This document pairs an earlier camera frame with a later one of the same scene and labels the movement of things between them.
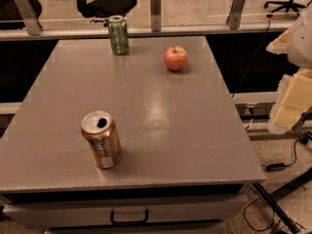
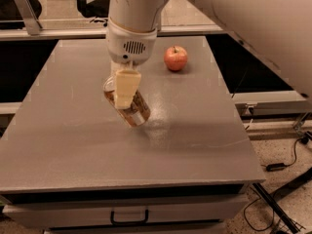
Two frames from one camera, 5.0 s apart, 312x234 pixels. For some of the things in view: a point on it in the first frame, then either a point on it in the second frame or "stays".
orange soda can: x=99 y=132 to x=136 y=115
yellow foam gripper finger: x=293 y=100 to x=129 y=47
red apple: x=175 y=58 stays
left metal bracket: x=31 y=22 stays
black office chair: x=95 y=1 stays
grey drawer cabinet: x=187 y=163 stays
